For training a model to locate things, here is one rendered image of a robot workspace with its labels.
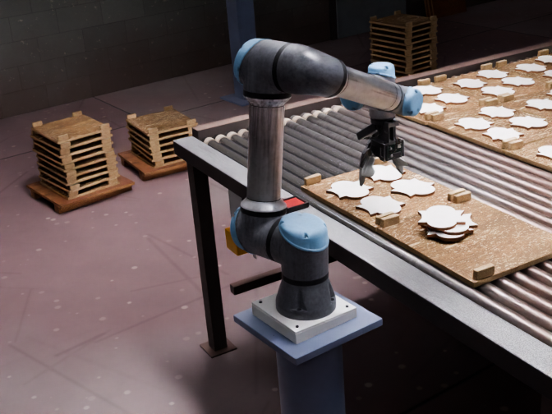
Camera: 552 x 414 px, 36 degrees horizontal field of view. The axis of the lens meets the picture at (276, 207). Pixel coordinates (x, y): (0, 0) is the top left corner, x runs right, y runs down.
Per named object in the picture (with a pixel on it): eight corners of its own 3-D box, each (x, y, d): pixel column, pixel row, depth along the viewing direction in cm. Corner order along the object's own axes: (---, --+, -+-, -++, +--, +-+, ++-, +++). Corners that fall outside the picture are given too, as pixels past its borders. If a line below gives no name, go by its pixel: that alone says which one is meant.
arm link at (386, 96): (320, 43, 188) (430, 84, 226) (282, 38, 195) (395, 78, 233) (308, 95, 189) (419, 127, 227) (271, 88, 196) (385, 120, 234)
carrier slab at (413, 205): (375, 232, 247) (375, 227, 246) (301, 190, 280) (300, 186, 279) (469, 201, 262) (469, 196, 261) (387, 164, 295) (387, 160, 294)
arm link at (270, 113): (268, 269, 210) (276, 44, 194) (225, 253, 220) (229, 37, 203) (300, 257, 219) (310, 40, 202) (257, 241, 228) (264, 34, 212)
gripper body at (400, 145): (384, 164, 244) (382, 124, 240) (365, 156, 251) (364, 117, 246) (405, 158, 248) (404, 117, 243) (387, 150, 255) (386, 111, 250)
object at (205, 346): (211, 358, 359) (188, 167, 326) (200, 346, 369) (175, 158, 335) (236, 349, 365) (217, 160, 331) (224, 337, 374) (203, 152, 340)
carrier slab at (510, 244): (473, 288, 213) (473, 282, 213) (376, 232, 247) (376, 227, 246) (575, 249, 228) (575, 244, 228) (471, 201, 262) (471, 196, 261)
